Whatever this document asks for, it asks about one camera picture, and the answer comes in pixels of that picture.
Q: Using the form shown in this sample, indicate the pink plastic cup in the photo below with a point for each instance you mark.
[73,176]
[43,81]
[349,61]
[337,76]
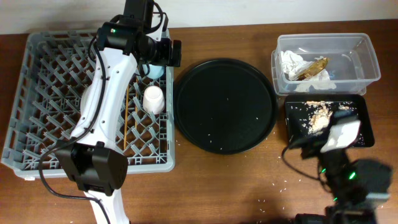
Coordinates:
[153,100]

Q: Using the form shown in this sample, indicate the round black tray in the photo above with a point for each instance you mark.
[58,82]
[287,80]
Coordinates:
[225,106]

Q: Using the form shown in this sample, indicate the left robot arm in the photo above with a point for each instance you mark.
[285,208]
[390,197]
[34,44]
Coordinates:
[136,42]

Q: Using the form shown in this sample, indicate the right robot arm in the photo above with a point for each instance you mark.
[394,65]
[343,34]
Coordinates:
[358,187]

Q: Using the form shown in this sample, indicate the food scraps pile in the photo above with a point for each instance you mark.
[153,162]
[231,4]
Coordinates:
[321,116]

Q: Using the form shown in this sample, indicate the grey dishwasher rack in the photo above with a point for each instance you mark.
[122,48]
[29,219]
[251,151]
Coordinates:
[54,74]

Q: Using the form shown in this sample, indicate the clear plastic bin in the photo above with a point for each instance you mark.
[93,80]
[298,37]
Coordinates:
[352,65]

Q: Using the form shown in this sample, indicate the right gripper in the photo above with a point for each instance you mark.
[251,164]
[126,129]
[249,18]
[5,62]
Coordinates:
[311,149]

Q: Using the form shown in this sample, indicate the white paper napkin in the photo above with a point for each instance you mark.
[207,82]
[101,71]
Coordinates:
[292,64]

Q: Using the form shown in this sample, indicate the gold foil wrapper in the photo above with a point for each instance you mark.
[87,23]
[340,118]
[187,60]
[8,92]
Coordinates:
[315,68]

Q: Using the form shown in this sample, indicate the white ceramic plate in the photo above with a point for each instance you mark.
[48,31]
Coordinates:
[85,103]

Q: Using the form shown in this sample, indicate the black rectangular tray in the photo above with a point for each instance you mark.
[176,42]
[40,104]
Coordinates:
[300,109]

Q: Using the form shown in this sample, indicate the blue plastic cup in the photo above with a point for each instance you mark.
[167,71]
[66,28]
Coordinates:
[153,71]

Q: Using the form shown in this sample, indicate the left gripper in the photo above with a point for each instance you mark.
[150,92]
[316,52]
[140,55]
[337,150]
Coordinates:
[166,58]

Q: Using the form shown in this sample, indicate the wooden chopstick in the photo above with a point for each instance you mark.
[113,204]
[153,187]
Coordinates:
[126,117]
[136,104]

